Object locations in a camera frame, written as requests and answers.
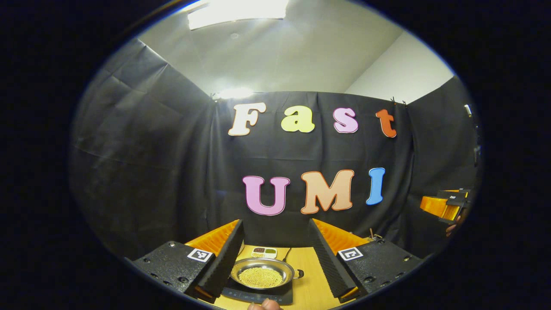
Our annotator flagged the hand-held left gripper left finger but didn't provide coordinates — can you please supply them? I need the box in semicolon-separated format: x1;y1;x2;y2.
124;219;245;303

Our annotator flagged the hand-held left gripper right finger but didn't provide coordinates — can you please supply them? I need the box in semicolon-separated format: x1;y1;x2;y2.
308;218;425;304

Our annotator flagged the pile of yellow soybeans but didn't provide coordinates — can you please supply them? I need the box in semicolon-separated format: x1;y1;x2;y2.
238;267;285;288

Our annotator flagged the stainless steel pot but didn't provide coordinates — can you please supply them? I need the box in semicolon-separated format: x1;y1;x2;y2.
230;257;305;290

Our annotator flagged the black induction cooktop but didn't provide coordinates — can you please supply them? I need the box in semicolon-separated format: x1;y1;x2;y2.
221;278;294;306

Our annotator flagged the white divided condiment dish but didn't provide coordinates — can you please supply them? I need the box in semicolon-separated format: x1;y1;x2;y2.
251;246;278;259

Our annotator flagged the black backdrop cloth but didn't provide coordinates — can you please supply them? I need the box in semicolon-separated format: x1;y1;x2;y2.
69;38;480;261

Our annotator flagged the ceiling light panel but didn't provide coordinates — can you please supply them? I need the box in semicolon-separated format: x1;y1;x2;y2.
187;0;290;31

